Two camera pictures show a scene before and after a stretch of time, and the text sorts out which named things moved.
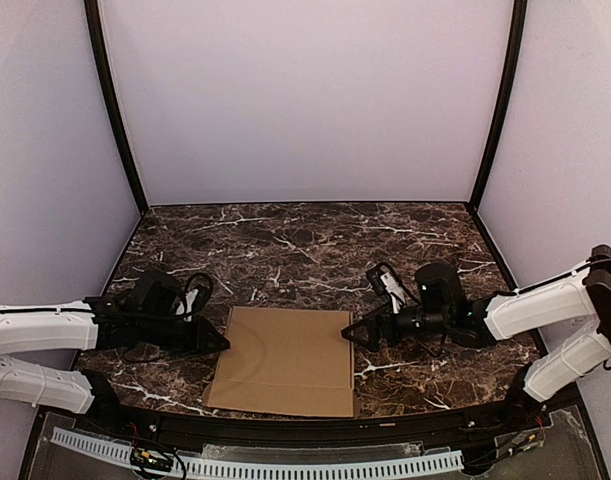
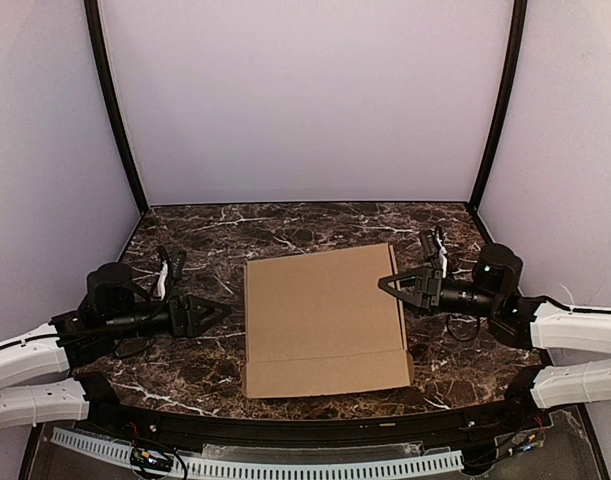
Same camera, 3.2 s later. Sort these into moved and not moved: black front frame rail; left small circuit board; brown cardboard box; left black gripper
Moved: brown cardboard box; left black gripper
Not moved: black front frame rail; left small circuit board
